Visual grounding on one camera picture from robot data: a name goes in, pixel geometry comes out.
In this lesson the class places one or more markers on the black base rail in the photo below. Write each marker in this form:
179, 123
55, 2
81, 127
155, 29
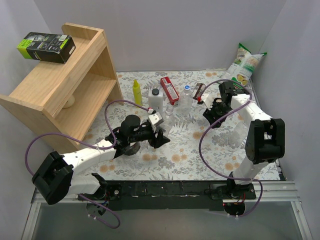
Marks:
170, 194

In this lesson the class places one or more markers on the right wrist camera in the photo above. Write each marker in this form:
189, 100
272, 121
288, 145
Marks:
206, 99

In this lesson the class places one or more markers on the white bottle black cap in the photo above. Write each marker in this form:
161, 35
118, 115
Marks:
155, 99

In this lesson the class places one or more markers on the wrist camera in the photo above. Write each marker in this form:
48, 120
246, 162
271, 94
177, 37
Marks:
155, 118
206, 99

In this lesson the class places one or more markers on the blue white bottle cap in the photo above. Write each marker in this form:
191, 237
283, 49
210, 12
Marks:
186, 87

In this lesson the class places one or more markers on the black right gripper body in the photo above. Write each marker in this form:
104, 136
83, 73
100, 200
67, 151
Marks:
214, 114

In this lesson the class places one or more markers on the green chips bag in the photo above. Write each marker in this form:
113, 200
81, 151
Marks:
242, 68

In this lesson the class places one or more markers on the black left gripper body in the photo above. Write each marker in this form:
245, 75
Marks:
155, 138

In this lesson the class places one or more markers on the brown snack bar wrapper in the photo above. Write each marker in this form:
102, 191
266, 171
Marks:
198, 90

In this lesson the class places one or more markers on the cream object under shelf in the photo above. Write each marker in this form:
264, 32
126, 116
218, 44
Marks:
69, 102

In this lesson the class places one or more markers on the wooden shelf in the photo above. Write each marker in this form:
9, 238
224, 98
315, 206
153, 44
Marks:
89, 75

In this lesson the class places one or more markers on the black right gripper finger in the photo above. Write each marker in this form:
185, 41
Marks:
208, 116
217, 123

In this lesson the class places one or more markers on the clear plastic bottle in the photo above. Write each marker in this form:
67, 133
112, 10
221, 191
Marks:
185, 102
168, 116
238, 135

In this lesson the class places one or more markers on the red toothpaste box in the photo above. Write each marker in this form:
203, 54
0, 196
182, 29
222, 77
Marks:
170, 91

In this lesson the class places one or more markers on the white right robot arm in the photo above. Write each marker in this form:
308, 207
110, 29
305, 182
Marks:
265, 141

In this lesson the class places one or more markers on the yellow squeeze bottle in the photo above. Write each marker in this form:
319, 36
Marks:
136, 88

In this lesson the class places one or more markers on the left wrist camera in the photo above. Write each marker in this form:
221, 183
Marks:
155, 118

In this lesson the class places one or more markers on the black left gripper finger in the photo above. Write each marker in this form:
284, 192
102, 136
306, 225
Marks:
159, 141
165, 129

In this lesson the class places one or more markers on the floral table mat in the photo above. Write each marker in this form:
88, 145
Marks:
194, 152

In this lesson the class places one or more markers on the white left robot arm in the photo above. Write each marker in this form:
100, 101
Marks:
59, 174

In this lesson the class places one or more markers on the black green box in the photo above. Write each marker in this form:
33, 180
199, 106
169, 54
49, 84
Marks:
47, 47

